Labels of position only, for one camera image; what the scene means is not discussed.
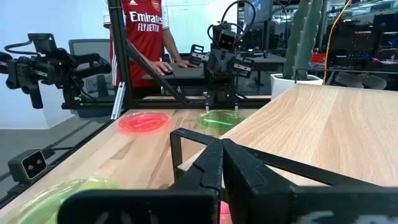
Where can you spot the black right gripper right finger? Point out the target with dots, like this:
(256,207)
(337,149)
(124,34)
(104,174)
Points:
(280,205)

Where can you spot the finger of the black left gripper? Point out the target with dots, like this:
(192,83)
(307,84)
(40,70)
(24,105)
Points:
(196,55)
(245,67)

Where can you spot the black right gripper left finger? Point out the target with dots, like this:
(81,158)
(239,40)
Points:
(155,205)

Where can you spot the red translucent plastic plate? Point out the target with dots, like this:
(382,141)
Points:
(224,214)
(143,123)

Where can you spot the green translucent plastic plate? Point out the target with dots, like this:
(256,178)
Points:
(217,121)
(40,205)

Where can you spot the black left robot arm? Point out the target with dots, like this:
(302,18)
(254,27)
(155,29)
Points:
(221,90)

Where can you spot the person's left hand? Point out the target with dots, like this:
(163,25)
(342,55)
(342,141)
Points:
(186,63)

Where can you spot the person's hand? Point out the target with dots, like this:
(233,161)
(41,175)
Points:
(186,63)
(161,67)

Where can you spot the black desk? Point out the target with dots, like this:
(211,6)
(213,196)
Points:
(189,73)

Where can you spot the black computer mouse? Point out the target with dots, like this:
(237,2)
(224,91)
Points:
(169,73)

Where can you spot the person's right hand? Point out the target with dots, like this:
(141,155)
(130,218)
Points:
(161,67)

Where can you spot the white plant pot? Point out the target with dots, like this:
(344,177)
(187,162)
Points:
(280,85)

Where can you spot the person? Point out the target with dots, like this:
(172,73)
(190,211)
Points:
(143,40)

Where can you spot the black computer monitor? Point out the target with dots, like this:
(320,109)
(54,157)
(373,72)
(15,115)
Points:
(259,11)

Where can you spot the tall green cactus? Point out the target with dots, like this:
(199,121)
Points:
(306,37)

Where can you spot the red storage box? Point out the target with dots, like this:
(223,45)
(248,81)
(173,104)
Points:
(317,58)

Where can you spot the grey office chair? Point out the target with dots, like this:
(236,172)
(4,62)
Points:
(90,49)

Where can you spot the black equipment rack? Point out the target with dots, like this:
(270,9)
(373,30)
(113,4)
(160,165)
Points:
(354,43)

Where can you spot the dark grey padded chair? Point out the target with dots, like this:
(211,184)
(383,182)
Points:
(360,81)

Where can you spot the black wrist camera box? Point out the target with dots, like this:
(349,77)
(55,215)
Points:
(227,40)

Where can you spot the black aluminium rig frame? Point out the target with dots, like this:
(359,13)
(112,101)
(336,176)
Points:
(116,31)

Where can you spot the silver metal bracket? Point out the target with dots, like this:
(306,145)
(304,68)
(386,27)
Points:
(118,101)

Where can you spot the black table-level camera box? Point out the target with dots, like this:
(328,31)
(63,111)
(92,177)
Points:
(29,165)

